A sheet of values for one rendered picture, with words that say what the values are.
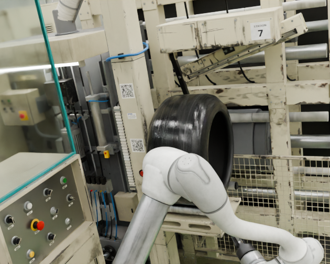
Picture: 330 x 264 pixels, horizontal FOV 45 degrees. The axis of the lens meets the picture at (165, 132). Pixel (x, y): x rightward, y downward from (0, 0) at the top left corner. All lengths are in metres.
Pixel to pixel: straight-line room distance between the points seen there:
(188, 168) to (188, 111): 0.70
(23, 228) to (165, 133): 0.73
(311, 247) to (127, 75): 1.11
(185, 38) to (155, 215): 1.06
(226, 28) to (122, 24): 0.50
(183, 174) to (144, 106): 0.89
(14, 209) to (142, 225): 0.64
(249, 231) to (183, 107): 0.72
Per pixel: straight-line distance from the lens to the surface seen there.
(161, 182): 1.28
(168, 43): 2.13
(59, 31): 2.51
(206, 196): 1.20
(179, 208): 2.04
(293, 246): 1.54
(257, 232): 1.42
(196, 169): 1.16
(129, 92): 1.99
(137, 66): 1.97
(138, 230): 1.33
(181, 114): 1.82
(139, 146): 2.07
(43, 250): 1.94
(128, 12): 1.96
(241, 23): 1.99
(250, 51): 2.14
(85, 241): 2.09
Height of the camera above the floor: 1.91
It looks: 18 degrees down
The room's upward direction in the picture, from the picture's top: 9 degrees counter-clockwise
